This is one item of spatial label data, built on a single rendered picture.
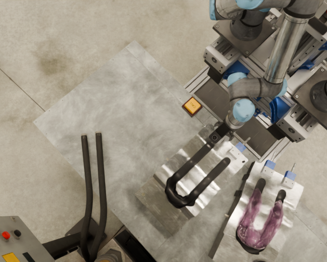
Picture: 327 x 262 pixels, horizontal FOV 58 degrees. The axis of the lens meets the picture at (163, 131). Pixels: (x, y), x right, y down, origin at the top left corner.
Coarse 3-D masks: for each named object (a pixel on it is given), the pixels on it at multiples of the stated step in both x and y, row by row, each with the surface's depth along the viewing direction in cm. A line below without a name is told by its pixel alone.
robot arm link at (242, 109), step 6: (234, 102) 112; (240, 102) 108; (246, 102) 108; (234, 108) 109; (240, 108) 108; (246, 108) 108; (252, 108) 108; (228, 114) 118; (234, 114) 110; (240, 114) 107; (246, 114) 107; (252, 114) 108; (234, 120) 113; (240, 120) 110; (246, 120) 111
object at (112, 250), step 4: (108, 248) 138; (112, 248) 138; (116, 248) 138; (120, 248) 139; (104, 252) 138; (108, 252) 134; (112, 252) 134; (116, 252) 134; (120, 252) 136; (116, 256) 134; (120, 256) 134; (124, 256) 138; (120, 260) 133; (124, 260) 137
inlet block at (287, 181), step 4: (292, 168) 144; (288, 172) 143; (292, 172) 144; (284, 176) 144; (288, 176) 142; (292, 176) 142; (284, 180) 140; (288, 180) 140; (292, 180) 141; (284, 184) 140; (288, 184) 140; (292, 184) 140; (288, 188) 143; (292, 188) 140
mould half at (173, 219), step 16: (208, 128) 145; (192, 144) 143; (224, 144) 143; (176, 160) 139; (208, 160) 141; (240, 160) 141; (160, 176) 134; (192, 176) 137; (224, 176) 139; (144, 192) 139; (160, 192) 139; (208, 192) 136; (160, 208) 137; (176, 208) 137; (192, 208) 130; (176, 224) 136
